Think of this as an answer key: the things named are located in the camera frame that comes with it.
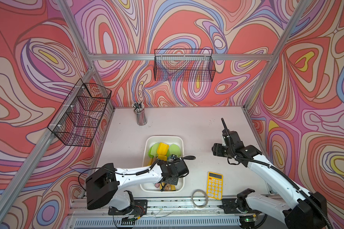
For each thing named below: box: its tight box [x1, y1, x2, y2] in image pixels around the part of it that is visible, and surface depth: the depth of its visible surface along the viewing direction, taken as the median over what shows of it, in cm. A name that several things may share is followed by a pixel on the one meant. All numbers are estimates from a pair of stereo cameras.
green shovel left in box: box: [148, 142, 160, 165], surface depth 95 cm
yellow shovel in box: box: [156, 142, 170, 161], surface depth 95 cm
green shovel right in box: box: [166, 143, 182, 159], surface depth 95 cm
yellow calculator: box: [206, 171, 224, 200], surface depth 81 cm
